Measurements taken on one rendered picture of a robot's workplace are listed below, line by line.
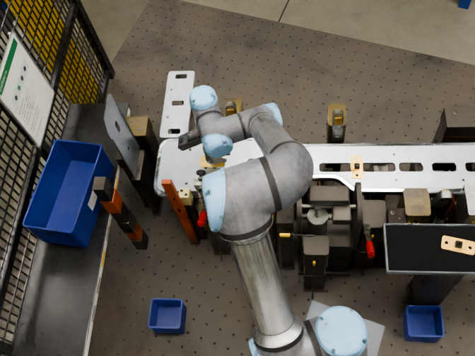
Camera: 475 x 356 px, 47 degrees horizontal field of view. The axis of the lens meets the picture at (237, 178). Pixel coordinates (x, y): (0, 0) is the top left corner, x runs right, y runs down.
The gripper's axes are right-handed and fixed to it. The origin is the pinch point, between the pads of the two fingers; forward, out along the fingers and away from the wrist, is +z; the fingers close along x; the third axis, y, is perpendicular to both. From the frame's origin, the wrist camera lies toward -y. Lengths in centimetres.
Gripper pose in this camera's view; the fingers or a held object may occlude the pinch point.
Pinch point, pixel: (212, 159)
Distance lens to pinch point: 177.9
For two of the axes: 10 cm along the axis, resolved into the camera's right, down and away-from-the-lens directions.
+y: 9.9, 0.0, -1.1
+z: 1.0, 4.7, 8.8
